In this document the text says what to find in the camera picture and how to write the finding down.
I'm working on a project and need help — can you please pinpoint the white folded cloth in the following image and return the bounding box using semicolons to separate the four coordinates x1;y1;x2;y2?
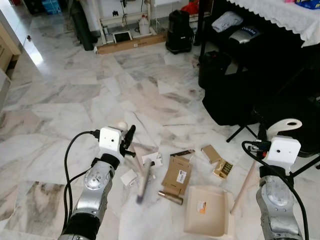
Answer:
211;11;245;34

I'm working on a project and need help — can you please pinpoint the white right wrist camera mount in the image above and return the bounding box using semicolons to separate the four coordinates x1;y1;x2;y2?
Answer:
264;135;302;167

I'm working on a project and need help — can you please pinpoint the black canister vacuum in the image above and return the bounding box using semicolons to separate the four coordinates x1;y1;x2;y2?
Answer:
165;9;195;54

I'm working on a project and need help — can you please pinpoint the flattened brown cardboard box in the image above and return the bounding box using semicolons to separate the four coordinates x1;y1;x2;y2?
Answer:
162;155;194;197

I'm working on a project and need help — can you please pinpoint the black square case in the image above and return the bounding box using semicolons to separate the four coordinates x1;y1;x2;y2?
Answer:
198;50;234;91

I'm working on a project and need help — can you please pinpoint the black rolled mat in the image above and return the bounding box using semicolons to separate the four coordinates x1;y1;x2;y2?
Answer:
69;0;97;52

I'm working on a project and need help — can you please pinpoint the silver and black bag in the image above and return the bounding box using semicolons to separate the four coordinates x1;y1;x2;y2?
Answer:
227;26;262;47

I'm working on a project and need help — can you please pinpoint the orange and white label scrap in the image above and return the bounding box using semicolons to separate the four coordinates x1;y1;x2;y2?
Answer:
197;200;208;215

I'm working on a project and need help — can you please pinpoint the black folding chair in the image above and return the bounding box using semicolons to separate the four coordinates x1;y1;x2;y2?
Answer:
226;92;320;178

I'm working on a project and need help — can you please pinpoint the white lace tablecloth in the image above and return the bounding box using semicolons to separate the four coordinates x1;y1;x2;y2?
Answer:
225;0;320;48

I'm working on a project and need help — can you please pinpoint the small tan cardboard box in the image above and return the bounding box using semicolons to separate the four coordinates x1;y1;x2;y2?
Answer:
201;144;224;164

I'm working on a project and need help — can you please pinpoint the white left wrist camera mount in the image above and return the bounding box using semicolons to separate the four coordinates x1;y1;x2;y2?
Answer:
98;127;124;152

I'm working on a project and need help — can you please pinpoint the dark blue printed box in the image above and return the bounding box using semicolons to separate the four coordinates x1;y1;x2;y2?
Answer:
295;0;320;10

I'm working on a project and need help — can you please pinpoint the small gold box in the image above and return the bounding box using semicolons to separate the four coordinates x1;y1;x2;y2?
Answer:
213;158;235;180

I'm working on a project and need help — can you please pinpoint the long brown cardboard box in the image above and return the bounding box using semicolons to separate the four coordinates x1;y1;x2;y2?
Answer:
96;33;169;55

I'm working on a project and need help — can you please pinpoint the thin black strip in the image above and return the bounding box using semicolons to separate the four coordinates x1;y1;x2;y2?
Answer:
169;148;196;158

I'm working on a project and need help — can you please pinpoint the white framed tablet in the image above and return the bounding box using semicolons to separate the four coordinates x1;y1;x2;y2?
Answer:
113;30;134;44

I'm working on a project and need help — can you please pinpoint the red plastic bag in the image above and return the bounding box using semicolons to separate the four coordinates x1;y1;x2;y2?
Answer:
180;1;200;15

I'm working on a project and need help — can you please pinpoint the white paper scrap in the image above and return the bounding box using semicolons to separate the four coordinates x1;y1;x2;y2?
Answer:
141;152;164;168
120;169;139;187

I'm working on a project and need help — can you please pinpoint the brown metallic tube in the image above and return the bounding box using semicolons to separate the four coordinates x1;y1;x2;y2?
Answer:
158;189;184;206

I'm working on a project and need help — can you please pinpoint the beige low cabinet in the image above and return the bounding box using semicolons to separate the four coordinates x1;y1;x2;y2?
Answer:
0;10;22;73

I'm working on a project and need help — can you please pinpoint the white plastic bottle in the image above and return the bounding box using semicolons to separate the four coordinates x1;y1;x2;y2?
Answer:
138;14;151;36

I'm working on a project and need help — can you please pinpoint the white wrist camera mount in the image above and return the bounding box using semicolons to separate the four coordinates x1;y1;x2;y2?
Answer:
98;127;124;152
264;135;302;167

